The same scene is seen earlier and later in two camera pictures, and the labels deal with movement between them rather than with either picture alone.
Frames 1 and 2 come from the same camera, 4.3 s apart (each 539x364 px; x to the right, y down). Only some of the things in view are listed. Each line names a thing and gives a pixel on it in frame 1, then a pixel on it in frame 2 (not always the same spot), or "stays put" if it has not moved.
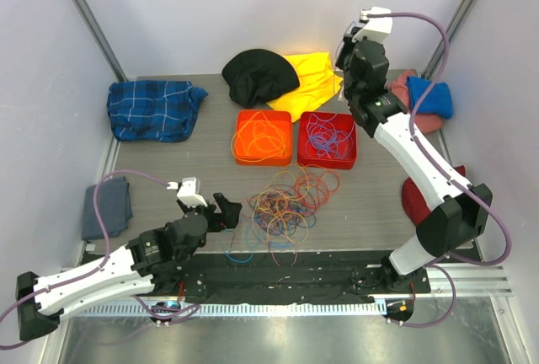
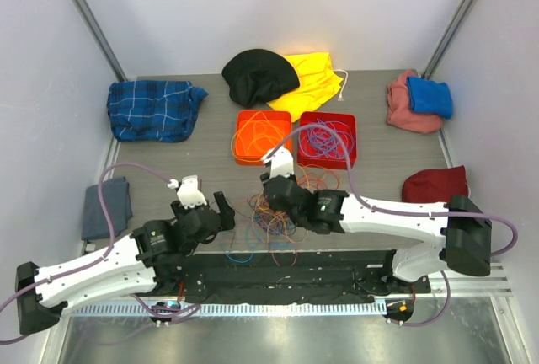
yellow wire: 257,140 stays put
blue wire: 322,142 stays put
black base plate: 294,278 stays put
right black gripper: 348,46 -> 264,177
